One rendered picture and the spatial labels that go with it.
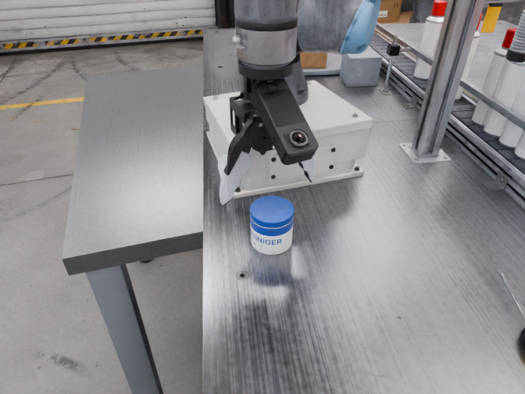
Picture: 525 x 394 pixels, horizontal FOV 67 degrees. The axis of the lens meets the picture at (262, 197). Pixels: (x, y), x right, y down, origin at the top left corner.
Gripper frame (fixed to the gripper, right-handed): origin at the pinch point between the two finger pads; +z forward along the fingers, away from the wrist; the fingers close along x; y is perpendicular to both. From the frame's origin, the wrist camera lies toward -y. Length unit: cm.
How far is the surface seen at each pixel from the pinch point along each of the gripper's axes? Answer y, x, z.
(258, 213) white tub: -0.1, 2.0, 2.7
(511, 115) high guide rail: 2, -52, -3
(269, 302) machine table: -11.1, 5.2, 9.7
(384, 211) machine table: -0.6, -23.0, 9.7
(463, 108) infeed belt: 21, -62, 5
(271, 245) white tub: -2.8, 1.0, 7.6
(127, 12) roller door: 451, -30, 58
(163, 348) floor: 46, 21, 93
